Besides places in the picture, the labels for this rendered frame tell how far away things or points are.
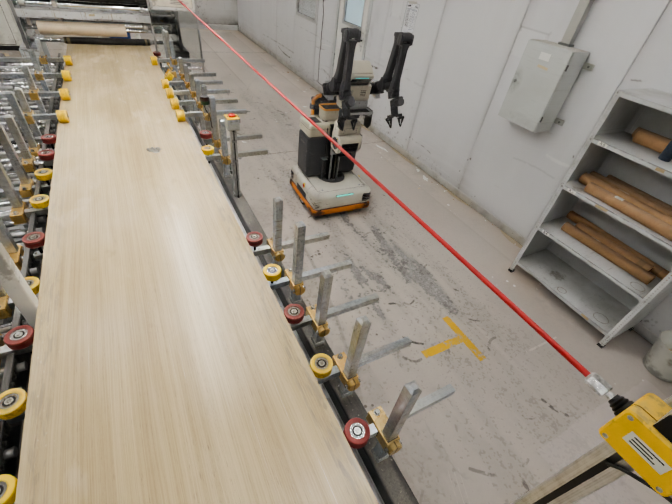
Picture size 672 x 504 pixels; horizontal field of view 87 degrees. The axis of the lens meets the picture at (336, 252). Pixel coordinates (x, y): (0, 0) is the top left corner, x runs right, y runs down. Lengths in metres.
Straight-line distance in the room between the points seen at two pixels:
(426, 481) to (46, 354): 1.76
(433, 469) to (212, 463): 1.35
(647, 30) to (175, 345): 3.36
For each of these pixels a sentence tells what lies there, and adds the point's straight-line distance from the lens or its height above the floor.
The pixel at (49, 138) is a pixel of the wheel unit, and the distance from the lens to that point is 2.91.
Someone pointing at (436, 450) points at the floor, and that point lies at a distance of 2.28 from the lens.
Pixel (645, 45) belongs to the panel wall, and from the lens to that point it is 3.43.
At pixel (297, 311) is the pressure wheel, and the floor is 0.90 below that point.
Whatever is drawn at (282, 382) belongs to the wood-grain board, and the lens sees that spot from 1.25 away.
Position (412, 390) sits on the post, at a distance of 1.00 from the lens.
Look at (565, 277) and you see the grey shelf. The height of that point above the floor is 0.14.
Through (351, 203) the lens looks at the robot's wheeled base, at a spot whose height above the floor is 0.14.
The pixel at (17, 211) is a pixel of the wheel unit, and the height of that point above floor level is 0.86.
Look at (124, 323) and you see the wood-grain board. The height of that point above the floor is 0.90.
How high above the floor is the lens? 2.00
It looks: 40 degrees down
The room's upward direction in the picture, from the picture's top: 9 degrees clockwise
